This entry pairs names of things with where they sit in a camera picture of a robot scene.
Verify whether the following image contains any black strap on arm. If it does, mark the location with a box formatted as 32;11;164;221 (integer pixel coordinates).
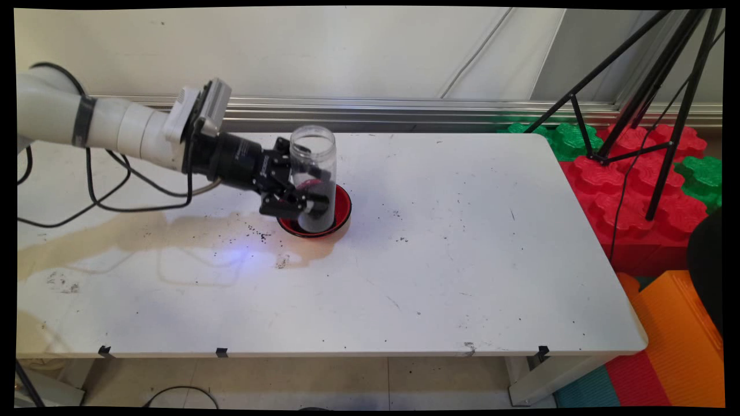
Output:
72;95;97;148

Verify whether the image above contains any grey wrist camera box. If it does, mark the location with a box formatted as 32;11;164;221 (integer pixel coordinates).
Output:
163;77;233;146

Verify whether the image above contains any teal floor mat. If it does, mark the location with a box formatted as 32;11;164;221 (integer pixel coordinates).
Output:
554;364;623;408

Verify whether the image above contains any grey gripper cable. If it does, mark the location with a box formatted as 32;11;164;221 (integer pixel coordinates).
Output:
190;178;224;198

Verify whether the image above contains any black tripod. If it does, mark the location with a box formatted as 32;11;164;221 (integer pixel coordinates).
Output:
523;8;727;222

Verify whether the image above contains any black round object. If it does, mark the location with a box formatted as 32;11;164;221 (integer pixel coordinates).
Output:
686;208;725;337

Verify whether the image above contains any orange foam mat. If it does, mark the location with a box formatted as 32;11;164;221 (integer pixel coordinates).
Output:
615;270;725;408

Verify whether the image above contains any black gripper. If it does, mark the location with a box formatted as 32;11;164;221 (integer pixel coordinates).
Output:
187;131;334;221

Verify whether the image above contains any red bowl with black rim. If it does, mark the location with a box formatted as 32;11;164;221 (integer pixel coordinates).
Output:
276;183;353;239

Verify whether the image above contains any black floor cable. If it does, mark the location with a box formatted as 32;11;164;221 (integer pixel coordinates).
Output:
141;385;221;410

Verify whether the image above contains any clear plastic jar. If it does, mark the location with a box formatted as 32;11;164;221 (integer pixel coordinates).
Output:
288;125;338;234

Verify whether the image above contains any aluminium wall rail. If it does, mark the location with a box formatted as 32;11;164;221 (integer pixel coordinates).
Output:
91;95;723;135

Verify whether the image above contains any small red floor mat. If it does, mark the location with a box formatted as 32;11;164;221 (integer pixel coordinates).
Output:
604;351;672;408

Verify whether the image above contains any white table leg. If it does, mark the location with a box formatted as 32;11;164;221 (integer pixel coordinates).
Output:
505;354;609;407

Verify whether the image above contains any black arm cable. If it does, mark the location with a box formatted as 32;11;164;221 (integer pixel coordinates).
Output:
17;62;195;229

